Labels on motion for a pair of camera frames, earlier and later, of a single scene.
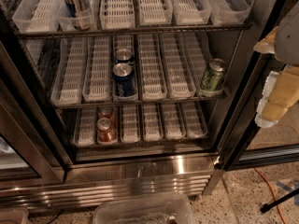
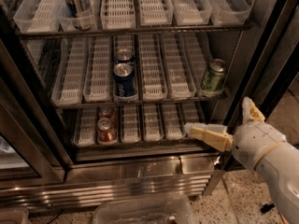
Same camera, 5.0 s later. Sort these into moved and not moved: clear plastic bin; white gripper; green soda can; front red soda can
Moved: white gripper
Not moved: green soda can; clear plastic bin; front red soda can
